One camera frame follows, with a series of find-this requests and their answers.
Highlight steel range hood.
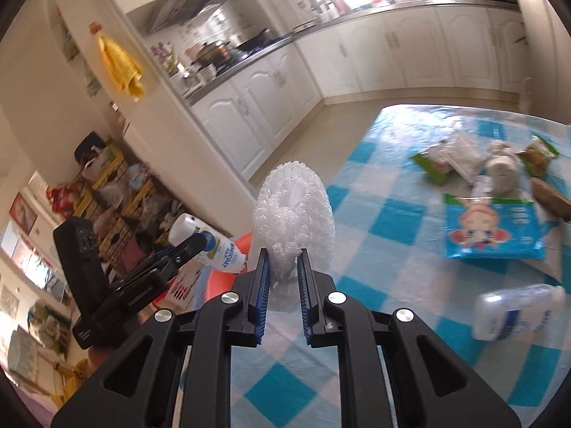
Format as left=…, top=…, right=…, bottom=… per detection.
left=127, top=0, right=227, bottom=36

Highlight blue cartoon wet wipes pack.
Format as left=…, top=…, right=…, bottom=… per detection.
left=443, top=194, right=545, bottom=260

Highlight black wok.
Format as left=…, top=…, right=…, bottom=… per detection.
left=236, top=28, right=277, bottom=53

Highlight yellow hanging towel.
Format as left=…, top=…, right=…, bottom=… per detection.
left=98, top=33, right=145, bottom=102

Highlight blue white checkered tablecloth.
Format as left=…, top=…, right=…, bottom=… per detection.
left=231, top=105, right=570, bottom=427

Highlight white foam fruit net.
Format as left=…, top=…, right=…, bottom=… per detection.
left=248, top=160, right=336, bottom=285

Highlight yellow storage shelf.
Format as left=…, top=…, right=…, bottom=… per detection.
left=72, top=147, right=183, bottom=272

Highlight clear plastic wrapper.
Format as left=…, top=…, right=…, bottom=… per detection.
left=441, top=131, right=485, bottom=185

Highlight brown bread piece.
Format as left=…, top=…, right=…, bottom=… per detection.
left=530, top=177, right=571, bottom=222

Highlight metal cooking pot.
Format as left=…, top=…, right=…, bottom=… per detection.
left=196, top=41, right=233, bottom=68

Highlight green white snack bag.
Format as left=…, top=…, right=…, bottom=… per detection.
left=410, top=140, right=454, bottom=185

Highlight white plastic bottle blue label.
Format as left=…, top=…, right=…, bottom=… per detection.
left=168, top=214, right=247, bottom=274

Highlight orange plastic trash bucket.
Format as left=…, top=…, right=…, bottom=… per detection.
left=151, top=260, right=236, bottom=314

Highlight green snack bag with nuts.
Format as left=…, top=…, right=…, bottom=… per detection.
left=516, top=134, right=559, bottom=179

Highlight white lower kitchen cabinets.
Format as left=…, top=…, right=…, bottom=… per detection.
left=188, top=4, right=529, bottom=179

